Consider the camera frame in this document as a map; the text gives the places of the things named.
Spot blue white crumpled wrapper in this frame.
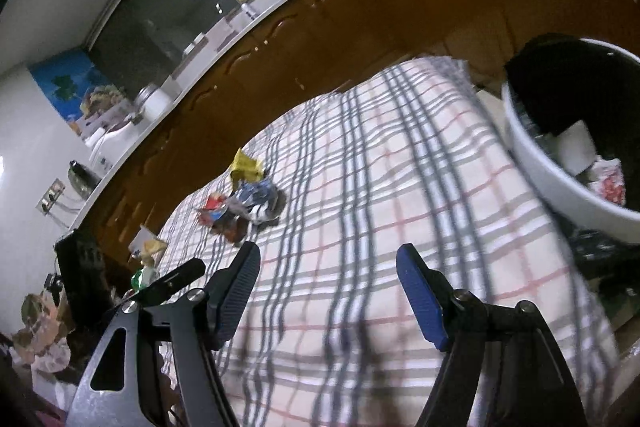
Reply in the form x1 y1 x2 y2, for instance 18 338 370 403
232 178 281 225

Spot wall socket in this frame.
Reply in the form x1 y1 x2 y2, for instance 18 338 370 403
36 178 66 215

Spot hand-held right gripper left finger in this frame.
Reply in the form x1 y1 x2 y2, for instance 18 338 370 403
65 241 262 427

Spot white trash bin black liner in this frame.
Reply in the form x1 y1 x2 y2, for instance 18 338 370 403
501 34 640 248

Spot white canister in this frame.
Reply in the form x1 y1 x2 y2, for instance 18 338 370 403
134 84 173 120

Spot yellow white snack packet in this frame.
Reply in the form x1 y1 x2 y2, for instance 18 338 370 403
129 225 169 268

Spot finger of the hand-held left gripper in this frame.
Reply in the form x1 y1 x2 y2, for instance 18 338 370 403
125 258 207 308

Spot red white paper box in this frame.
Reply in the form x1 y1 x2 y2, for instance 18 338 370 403
587 159 627 206

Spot yellow crumpled wrapper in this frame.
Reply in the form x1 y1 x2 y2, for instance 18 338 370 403
230 148 265 184

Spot white rice cooker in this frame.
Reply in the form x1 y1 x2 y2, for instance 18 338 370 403
85 122 138 170

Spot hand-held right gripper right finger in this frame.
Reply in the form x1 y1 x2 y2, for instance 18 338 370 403
396 243 588 427

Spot plaid blanket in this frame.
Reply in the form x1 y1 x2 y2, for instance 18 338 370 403
155 56 621 427

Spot brown wooden lower cabinets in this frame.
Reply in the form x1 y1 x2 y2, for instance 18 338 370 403
75 0 640 268

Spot blue wall poster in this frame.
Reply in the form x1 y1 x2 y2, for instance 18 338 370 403
27 48 126 128

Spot red snack wrapper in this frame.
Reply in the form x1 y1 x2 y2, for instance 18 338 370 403
196 192 246 240

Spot crushed green can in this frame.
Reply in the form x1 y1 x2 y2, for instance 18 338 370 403
131 266 160 290

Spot white foam fruit net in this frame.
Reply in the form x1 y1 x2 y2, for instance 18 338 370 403
555 120 598 172

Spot steel electric kettle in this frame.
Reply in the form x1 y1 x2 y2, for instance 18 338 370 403
67 159 103 199

